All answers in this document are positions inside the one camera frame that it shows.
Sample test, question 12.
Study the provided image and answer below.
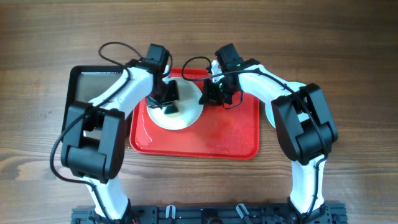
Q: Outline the green yellow sponge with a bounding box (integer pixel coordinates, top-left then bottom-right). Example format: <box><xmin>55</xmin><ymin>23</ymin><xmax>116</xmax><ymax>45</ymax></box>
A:
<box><xmin>164</xmin><ymin>105</ymin><xmax>179</xmax><ymax>114</ymax></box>

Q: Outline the white round plate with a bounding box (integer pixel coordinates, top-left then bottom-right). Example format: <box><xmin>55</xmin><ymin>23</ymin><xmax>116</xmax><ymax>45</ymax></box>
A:
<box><xmin>147</xmin><ymin>77</ymin><xmax>203</xmax><ymax>131</ymax></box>

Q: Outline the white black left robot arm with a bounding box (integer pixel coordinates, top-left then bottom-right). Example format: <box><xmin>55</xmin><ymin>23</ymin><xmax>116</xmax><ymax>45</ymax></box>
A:
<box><xmin>53</xmin><ymin>58</ymin><xmax>171</xmax><ymax>223</ymax></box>

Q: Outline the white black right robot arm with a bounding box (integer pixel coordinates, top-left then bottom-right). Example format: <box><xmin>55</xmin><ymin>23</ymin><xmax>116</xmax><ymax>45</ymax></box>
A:
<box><xmin>204</xmin><ymin>58</ymin><xmax>338</xmax><ymax>222</ymax></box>

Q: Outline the red plastic tray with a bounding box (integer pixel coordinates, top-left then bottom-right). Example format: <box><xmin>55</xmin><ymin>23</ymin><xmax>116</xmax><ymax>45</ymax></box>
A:
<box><xmin>129</xmin><ymin>67</ymin><xmax>261</xmax><ymax>160</ymax></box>

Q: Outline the black water tray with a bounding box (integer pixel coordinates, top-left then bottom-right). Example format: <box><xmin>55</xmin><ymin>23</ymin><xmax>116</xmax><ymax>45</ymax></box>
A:
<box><xmin>61</xmin><ymin>65</ymin><xmax>132</xmax><ymax>146</ymax></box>

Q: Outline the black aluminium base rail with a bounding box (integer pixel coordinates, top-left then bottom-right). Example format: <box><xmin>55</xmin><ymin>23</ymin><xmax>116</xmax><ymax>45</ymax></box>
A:
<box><xmin>70</xmin><ymin>202</ymin><xmax>348</xmax><ymax>224</ymax></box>

